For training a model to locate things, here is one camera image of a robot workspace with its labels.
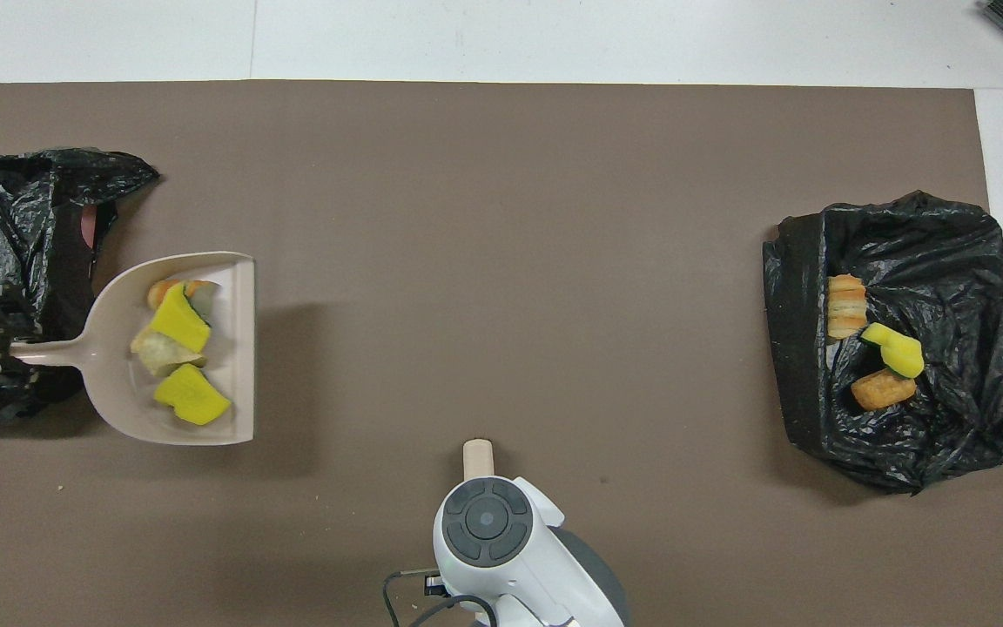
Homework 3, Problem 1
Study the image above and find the brown table mat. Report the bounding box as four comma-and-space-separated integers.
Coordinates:
0, 80, 1003, 627

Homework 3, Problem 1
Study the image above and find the beige brush with black bristles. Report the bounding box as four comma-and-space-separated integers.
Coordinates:
462, 439, 495, 482

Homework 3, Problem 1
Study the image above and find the beige plastic dustpan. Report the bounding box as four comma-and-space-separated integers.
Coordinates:
10, 252, 256, 447

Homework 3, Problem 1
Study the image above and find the brown bread nugget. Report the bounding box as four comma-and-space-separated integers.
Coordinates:
850, 368, 918, 412

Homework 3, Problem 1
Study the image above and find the broad yellow sponge piece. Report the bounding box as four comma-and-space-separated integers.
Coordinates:
153, 364, 232, 427

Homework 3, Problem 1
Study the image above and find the orange croissant piece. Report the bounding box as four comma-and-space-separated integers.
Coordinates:
147, 279, 206, 310

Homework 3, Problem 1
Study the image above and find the pointed yellow sponge piece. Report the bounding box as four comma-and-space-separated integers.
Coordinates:
149, 283, 219, 354

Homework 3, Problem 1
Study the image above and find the yellow and green sponge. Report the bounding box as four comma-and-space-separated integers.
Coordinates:
858, 322, 926, 380

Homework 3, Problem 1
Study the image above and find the pale bread chunk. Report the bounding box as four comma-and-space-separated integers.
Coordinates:
826, 273, 868, 340

